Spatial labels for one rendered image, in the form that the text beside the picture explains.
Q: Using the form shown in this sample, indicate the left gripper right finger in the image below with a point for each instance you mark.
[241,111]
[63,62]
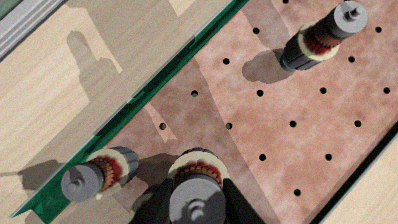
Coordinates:
[238,209]

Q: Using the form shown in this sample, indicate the pink perforated board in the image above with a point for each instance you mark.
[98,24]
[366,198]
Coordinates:
[330,133]

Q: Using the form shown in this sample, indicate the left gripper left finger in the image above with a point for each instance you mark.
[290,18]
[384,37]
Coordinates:
[157,209]

